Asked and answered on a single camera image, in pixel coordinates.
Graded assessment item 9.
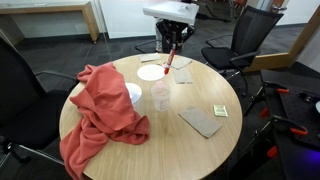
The black clamp orange tip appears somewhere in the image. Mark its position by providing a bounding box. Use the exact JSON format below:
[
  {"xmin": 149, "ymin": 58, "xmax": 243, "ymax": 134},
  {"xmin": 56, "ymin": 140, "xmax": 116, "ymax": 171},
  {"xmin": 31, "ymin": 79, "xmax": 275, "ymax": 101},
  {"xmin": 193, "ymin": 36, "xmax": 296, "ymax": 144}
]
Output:
[
  {"xmin": 271, "ymin": 114, "xmax": 309, "ymax": 137},
  {"xmin": 263, "ymin": 81, "xmax": 290, "ymax": 96}
]

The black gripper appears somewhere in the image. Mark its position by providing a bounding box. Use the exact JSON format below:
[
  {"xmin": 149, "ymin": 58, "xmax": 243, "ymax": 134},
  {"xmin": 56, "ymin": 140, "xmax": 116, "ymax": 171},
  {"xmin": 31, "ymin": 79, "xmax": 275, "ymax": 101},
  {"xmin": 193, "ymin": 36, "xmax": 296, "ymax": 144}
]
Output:
[{"xmin": 156, "ymin": 19, "xmax": 196, "ymax": 54}]

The orange clamp grip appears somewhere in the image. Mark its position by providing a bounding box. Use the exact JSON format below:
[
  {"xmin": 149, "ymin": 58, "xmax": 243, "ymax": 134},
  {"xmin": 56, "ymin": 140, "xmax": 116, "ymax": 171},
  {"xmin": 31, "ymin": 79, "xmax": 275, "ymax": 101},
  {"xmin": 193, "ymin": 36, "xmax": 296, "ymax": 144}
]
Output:
[
  {"xmin": 266, "ymin": 145, "xmax": 279, "ymax": 159},
  {"xmin": 259, "ymin": 107, "xmax": 270, "ymax": 118}
]

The white round plate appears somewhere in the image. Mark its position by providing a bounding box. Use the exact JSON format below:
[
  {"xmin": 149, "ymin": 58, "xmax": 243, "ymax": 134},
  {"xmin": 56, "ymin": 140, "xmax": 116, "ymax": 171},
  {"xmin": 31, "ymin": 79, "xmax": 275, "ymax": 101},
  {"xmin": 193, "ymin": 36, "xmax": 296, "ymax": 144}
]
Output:
[{"xmin": 136, "ymin": 63, "xmax": 167, "ymax": 82}]

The black optical breadboard table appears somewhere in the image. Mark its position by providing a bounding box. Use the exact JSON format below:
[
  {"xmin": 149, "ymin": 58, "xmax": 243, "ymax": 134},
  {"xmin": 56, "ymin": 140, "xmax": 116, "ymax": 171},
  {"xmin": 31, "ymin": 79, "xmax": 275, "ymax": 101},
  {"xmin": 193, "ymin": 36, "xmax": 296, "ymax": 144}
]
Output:
[{"xmin": 259, "ymin": 69, "xmax": 320, "ymax": 180}]

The white bowl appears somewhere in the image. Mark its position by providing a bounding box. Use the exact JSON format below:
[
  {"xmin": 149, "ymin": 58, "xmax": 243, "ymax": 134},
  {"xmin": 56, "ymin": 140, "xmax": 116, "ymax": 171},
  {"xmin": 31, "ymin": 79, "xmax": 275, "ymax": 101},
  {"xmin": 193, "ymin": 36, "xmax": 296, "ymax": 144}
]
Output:
[{"xmin": 124, "ymin": 82, "xmax": 143, "ymax": 105}]

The light wooden bench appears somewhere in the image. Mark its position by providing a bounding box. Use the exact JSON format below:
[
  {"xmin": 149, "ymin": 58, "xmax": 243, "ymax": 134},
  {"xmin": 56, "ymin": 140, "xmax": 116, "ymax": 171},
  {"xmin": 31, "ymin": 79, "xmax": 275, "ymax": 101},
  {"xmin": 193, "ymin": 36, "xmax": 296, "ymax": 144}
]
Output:
[{"xmin": 0, "ymin": 0, "xmax": 101, "ymax": 44}]

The black mesh office chair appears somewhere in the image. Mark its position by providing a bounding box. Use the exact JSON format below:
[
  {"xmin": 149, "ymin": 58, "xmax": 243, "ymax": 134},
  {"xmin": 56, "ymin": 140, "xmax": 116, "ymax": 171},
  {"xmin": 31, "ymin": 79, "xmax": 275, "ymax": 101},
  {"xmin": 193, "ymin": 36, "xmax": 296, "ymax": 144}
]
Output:
[{"xmin": 200, "ymin": 4, "xmax": 284, "ymax": 98}]

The red marker white cap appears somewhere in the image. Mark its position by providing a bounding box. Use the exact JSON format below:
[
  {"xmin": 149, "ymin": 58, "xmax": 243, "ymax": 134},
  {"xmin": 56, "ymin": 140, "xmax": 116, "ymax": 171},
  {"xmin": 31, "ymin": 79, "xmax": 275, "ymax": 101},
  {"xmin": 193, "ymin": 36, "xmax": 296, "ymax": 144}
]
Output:
[{"xmin": 163, "ymin": 43, "xmax": 177, "ymax": 76}]

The clear plastic cup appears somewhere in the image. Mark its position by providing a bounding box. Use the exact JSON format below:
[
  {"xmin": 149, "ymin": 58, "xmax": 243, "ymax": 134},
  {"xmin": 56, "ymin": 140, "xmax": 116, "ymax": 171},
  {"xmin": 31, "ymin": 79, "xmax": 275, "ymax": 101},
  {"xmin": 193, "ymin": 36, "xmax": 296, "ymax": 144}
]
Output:
[{"xmin": 150, "ymin": 80, "xmax": 172, "ymax": 112}]

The black padded office chair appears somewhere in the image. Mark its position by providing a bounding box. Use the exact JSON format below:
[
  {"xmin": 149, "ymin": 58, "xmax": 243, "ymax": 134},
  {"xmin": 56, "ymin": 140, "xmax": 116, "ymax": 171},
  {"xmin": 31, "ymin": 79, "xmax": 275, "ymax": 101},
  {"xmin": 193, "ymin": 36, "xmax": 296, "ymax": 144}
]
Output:
[{"xmin": 0, "ymin": 36, "xmax": 80, "ymax": 168}]

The black chair frame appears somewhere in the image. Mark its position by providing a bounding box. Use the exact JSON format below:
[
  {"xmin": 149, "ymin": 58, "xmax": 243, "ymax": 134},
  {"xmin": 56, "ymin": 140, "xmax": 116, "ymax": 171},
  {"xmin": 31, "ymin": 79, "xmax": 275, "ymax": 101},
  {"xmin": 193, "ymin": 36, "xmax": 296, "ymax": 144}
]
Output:
[{"xmin": 134, "ymin": 39, "xmax": 158, "ymax": 55}]

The black knob fixture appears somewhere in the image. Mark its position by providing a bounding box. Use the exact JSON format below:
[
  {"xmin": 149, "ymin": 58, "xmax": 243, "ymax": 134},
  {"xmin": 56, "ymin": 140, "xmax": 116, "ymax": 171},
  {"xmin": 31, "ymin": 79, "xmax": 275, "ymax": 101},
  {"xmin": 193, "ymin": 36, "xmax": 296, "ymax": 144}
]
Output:
[{"xmin": 299, "ymin": 91, "xmax": 314, "ymax": 103}]

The grey cloth mat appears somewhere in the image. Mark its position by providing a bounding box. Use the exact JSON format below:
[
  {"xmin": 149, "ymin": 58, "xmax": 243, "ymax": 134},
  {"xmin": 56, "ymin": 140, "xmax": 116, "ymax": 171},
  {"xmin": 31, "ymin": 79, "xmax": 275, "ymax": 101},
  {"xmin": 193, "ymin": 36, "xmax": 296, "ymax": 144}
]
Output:
[{"xmin": 178, "ymin": 105, "xmax": 223, "ymax": 139}]

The red fleece cloth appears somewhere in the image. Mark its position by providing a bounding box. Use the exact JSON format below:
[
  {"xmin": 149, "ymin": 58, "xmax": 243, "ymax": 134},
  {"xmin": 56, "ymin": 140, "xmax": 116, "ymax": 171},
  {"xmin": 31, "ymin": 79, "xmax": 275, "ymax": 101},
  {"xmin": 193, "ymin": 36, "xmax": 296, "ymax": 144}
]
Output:
[{"xmin": 59, "ymin": 62, "xmax": 151, "ymax": 180}]

